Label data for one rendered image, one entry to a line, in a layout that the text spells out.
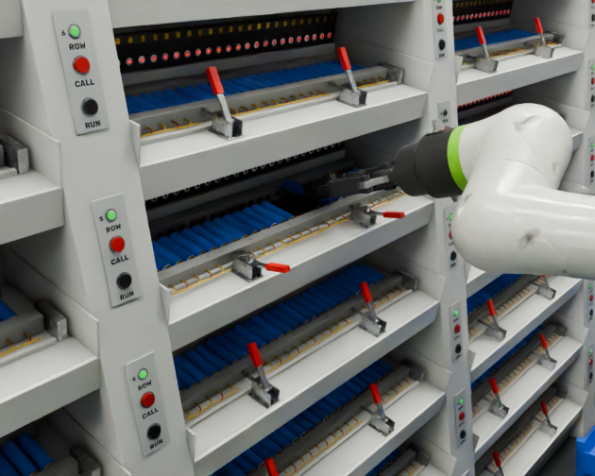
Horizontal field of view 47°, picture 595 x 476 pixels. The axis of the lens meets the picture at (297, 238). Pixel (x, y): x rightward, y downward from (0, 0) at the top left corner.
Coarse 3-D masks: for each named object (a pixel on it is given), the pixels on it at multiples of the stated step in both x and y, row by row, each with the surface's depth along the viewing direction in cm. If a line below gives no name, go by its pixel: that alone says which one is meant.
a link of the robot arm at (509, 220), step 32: (480, 192) 78; (512, 192) 77; (544, 192) 76; (480, 224) 76; (512, 224) 75; (544, 224) 73; (576, 224) 72; (480, 256) 77; (512, 256) 76; (544, 256) 74; (576, 256) 72
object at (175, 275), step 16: (384, 192) 122; (400, 192) 124; (320, 208) 112; (336, 208) 112; (288, 224) 105; (304, 224) 107; (320, 224) 110; (336, 224) 111; (240, 240) 99; (256, 240) 100; (272, 240) 102; (208, 256) 94; (224, 256) 96; (160, 272) 89; (176, 272) 90; (192, 272) 92; (208, 272) 93; (224, 272) 94
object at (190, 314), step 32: (320, 160) 127; (384, 160) 130; (224, 192) 111; (352, 224) 113; (384, 224) 115; (416, 224) 124; (288, 256) 102; (320, 256) 104; (352, 256) 111; (192, 288) 91; (224, 288) 92; (256, 288) 94; (288, 288) 101; (192, 320) 87; (224, 320) 92
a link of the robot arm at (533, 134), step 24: (504, 120) 84; (528, 120) 83; (552, 120) 83; (456, 144) 89; (480, 144) 86; (504, 144) 82; (528, 144) 81; (552, 144) 81; (456, 168) 89; (552, 168) 80
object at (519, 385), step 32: (544, 320) 195; (512, 352) 179; (544, 352) 183; (576, 352) 188; (480, 384) 166; (512, 384) 170; (544, 384) 173; (480, 416) 159; (512, 416) 161; (480, 448) 150
